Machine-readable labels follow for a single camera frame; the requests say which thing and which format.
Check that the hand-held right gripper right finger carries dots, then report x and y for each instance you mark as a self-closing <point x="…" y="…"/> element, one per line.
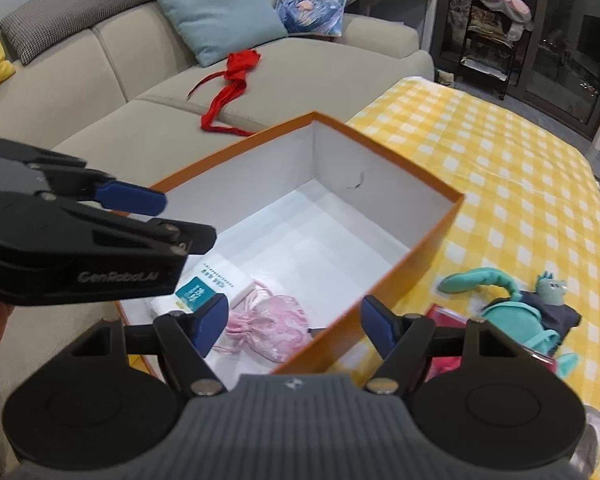
<point x="379" y="327"/>

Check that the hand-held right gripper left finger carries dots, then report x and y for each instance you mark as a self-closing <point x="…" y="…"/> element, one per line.
<point x="211" y="322"/>

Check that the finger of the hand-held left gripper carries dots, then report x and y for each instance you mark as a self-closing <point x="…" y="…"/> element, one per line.
<point x="130" y="199"/>
<point x="180" y="237"/>

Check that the teal plush doll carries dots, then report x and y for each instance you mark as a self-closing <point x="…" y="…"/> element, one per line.
<point x="510" y="322"/>

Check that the orange cardboard box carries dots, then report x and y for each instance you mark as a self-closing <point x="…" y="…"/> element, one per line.
<point x="370" y="175"/>

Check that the white carton with teal label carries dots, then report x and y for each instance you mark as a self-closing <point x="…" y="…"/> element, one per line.
<point x="215" y="280"/>

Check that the red packet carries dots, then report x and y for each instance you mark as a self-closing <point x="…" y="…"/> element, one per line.
<point x="450" y="330"/>

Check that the beige sofa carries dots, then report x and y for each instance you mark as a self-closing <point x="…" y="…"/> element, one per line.
<point x="105" y="95"/>

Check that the red cloth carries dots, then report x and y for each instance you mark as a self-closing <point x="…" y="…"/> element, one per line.
<point x="232" y="85"/>

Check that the grey houndstooth cushion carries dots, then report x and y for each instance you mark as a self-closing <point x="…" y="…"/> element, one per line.
<point x="65" y="15"/>

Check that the yellow checkered tablecloth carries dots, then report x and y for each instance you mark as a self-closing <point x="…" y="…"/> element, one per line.
<point x="510" y="170"/>

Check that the light blue pillow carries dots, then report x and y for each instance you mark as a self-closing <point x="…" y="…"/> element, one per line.
<point x="215" y="5"/>

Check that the small patterned bag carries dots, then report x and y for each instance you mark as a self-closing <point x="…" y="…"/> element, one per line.
<point x="446" y="77"/>

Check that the blue printed pillow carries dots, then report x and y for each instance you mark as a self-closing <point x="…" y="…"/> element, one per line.
<point x="310" y="7"/>

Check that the black metal rack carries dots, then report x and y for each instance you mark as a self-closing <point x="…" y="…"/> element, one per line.
<point x="485" y="55"/>

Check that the dark glass sliding door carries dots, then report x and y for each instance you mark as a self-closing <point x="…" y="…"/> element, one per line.
<point x="565" y="45"/>

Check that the pink cushion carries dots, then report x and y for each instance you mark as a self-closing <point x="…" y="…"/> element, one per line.
<point x="502" y="0"/>

